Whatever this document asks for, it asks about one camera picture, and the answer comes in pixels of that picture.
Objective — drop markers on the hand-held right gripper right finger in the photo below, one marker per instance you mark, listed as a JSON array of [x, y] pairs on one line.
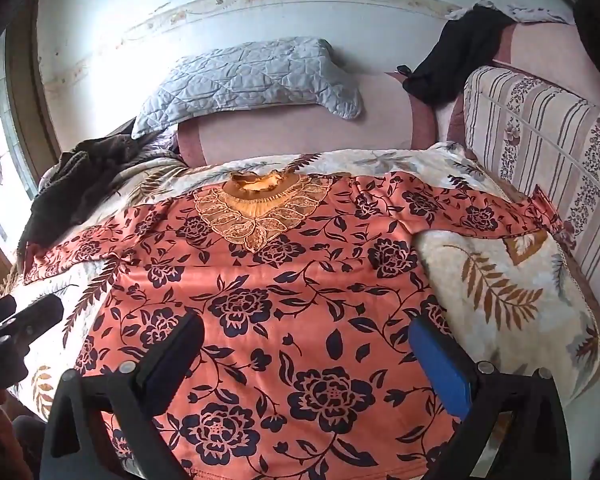
[[440, 365]]

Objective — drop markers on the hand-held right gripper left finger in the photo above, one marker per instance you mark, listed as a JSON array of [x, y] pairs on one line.
[[175, 360]]

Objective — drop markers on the orange floral shirt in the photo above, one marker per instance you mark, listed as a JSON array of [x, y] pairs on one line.
[[300, 310]]

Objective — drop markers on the leaf print blanket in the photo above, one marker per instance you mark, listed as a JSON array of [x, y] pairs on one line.
[[505, 270]]

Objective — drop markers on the dark brown towel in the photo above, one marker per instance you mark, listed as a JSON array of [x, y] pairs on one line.
[[75, 180]]

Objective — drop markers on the striped floral cushion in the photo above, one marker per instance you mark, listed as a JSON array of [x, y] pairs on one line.
[[545, 130]]

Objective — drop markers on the pink padded headboard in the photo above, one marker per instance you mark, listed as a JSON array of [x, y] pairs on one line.
[[305, 125]]

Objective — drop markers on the grey quilted blanket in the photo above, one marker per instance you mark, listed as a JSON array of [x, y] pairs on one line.
[[240, 80]]

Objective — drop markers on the black garment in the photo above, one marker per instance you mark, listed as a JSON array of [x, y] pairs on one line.
[[460, 55]]

